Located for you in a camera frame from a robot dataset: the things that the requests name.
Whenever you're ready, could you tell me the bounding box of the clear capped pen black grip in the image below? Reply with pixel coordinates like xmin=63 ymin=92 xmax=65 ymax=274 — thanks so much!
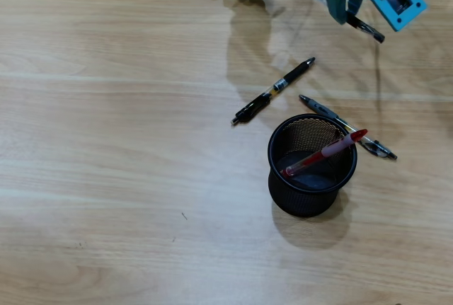
xmin=288 ymin=0 xmax=386 ymax=45

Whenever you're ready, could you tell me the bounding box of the black retractable pen with label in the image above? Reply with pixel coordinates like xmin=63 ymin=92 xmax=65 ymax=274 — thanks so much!
xmin=230 ymin=57 xmax=316 ymax=126

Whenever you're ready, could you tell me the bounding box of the grey clear retractable pen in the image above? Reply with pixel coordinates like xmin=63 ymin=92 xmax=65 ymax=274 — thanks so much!
xmin=298 ymin=94 xmax=398 ymax=161

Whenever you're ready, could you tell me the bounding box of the red retractable pen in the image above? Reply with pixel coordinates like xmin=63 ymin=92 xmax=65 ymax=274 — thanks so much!
xmin=285 ymin=128 xmax=369 ymax=178

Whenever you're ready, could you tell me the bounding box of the black mesh pen holder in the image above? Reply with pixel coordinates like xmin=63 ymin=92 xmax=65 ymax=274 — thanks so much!
xmin=268 ymin=113 xmax=358 ymax=219

